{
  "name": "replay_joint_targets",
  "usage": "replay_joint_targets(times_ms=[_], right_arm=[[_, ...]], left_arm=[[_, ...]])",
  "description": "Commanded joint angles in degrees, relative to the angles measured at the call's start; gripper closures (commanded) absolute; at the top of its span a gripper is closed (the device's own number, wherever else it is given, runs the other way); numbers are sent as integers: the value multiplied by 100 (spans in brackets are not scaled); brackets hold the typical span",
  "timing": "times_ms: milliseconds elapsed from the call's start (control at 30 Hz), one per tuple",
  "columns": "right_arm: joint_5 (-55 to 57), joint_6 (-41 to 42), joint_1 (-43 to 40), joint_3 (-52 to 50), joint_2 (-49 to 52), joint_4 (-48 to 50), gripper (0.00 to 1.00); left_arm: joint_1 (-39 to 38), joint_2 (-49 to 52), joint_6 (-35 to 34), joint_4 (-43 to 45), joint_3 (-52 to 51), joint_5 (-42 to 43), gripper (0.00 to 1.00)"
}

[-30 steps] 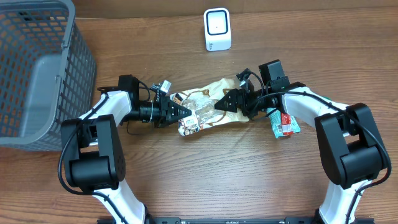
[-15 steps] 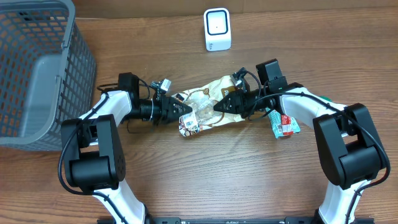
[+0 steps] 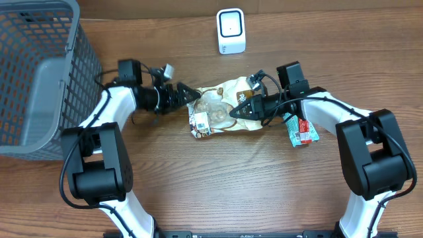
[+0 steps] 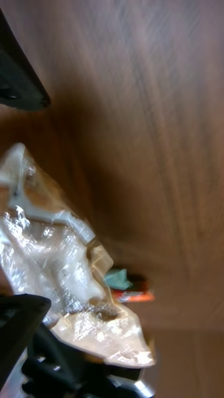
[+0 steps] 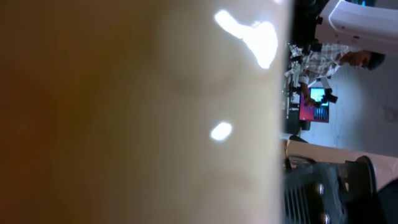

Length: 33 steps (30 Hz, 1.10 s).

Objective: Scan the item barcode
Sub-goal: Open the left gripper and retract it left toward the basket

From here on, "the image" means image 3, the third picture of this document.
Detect white brown snack bag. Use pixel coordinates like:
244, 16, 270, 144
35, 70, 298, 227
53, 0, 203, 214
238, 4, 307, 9
187, 77, 262, 138

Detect teal wet wipes pack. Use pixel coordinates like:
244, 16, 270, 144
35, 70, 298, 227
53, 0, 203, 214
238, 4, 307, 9
283, 113, 320, 147

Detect red white snack bar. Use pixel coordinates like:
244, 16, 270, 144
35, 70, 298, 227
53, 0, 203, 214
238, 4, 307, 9
298, 118, 313, 144

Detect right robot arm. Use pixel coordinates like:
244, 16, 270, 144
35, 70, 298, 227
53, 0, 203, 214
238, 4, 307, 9
229, 61, 417, 237

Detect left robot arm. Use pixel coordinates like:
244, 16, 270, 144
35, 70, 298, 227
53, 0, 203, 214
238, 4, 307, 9
59, 59, 201, 237

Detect white barcode scanner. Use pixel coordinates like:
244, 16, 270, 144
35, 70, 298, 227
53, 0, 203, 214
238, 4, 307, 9
216, 8, 247, 55

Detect grey plastic shopping basket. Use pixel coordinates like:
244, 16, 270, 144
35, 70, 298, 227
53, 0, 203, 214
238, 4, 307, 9
1, 0, 102, 160

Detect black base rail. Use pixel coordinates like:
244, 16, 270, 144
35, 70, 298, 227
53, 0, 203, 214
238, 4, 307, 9
102, 229, 399, 238

